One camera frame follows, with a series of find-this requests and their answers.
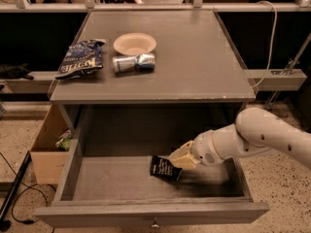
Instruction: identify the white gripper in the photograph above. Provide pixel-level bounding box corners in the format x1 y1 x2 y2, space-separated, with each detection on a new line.
169 130 224 170

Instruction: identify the blue kettle chips bag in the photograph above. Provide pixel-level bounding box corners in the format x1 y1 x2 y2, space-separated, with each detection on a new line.
55 39 106 80

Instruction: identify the dark chocolate rxbar wrapper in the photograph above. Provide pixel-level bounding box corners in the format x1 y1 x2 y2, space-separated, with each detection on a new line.
150 155 182 181

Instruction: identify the black floor bar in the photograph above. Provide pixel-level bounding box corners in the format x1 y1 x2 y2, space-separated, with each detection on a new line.
0 151 31 232

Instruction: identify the grey wooden cabinet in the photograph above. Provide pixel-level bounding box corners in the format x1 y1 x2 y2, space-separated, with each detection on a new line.
48 9 258 138

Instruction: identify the black floor cable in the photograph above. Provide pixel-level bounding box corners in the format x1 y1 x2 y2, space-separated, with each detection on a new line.
0 150 58 233

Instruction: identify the black object on ledge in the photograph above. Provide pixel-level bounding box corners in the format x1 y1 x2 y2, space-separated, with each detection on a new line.
0 63 34 80

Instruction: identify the green white trash in box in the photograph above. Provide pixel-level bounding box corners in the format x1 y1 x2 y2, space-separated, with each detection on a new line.
55 130 73 151

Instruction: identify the white hanging cable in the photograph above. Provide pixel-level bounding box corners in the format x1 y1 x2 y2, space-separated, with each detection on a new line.
250 0 279 89

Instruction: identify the metal clamp bracket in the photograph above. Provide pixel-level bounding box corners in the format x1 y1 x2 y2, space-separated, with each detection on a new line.
271 32 311 75

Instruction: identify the beige paper bowl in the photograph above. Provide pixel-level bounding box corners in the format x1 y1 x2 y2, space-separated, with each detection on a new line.
114 33 156 55

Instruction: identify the open grey top drawer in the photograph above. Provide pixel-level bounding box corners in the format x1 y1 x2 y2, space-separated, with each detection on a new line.
34 104 270 229

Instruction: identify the cardboard box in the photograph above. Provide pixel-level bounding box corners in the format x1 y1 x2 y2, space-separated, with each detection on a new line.
30 106 70 184

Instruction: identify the silver blue drink can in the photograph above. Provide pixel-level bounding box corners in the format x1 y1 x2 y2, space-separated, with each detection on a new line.
113 53 156 73

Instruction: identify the metal drawer knob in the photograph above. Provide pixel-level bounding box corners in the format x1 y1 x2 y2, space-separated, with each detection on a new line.
151 217 160 229

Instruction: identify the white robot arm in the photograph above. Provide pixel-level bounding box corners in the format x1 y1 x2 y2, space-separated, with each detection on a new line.
169 108 311 170

